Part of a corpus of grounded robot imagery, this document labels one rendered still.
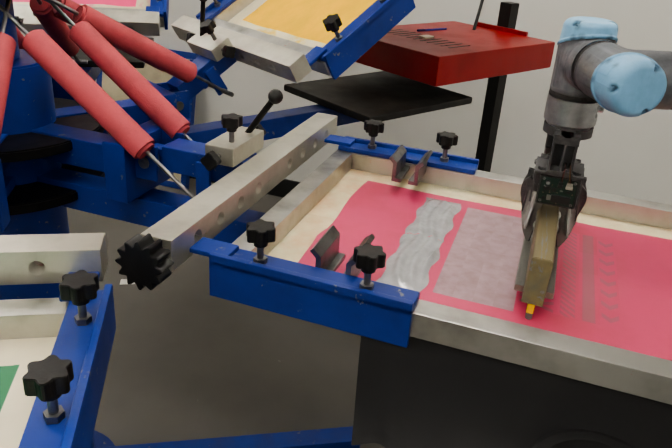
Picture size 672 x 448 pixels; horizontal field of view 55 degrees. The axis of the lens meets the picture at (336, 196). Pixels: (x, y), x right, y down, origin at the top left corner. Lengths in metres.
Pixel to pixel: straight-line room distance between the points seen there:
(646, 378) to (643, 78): 0.36
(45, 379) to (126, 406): 1.57
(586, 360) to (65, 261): 0.68
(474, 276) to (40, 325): 0.63
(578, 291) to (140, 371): 1.64
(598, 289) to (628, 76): 0.38
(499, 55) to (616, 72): 1.31
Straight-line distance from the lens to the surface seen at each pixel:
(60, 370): 0.67
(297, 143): 1.29
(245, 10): 2.02
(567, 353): 0.87
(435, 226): 1.18
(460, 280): 1.03
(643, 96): 0.88
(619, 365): 0.87
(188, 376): 2.31
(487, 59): 2.11
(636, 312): 1.07
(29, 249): 0.93
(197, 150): 1.24
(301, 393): 2.23
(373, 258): 0.84
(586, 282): 1.11
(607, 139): 3.14
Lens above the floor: 1.47
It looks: 24 degrees down
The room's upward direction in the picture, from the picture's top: 4 degrees clockwise
